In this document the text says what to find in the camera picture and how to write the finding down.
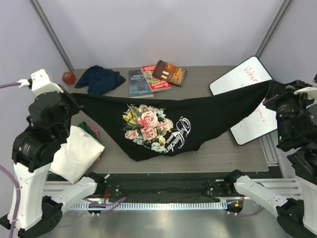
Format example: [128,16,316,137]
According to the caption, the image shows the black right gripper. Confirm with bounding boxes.
[261,78,317,144]

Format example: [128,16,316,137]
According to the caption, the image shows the white dry-erase board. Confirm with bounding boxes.
[210,56,277,145]

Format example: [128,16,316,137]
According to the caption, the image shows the black t shirt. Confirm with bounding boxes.
[66,79,275,162]

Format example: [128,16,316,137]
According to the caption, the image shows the red cover book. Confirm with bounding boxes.
[141,65,171,93]

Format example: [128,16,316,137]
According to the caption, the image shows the dark cover paperback book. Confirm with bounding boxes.
[152,60,187,87]

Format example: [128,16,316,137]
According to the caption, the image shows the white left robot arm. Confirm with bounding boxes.
[0,91,106,238]

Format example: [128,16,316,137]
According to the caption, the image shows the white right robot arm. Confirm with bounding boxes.
[223,80,317,238]

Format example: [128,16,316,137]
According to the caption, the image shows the green t shirt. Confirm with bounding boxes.
[77,121,91,133]

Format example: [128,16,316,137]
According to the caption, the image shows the small red cube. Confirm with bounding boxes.
[62,72,76,85]

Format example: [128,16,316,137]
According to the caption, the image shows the pink t shirt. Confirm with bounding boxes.
[89,123,102,163]

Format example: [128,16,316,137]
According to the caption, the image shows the white folded t shirt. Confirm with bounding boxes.
[50,125,105,184]

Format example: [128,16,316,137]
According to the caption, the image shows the navy blue t shirt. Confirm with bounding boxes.
[75,65,126,95]

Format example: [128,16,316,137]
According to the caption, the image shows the blue 1984 paperback book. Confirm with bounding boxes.
[129,70,154,98]

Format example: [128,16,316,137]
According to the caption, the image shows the aluminium frame rail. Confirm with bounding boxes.
[260,134,279,167]

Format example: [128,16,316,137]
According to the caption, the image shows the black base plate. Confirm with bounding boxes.
[47,173,248,200]

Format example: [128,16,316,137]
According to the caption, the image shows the white perforated cable rail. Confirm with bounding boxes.
[69,200,227,211]

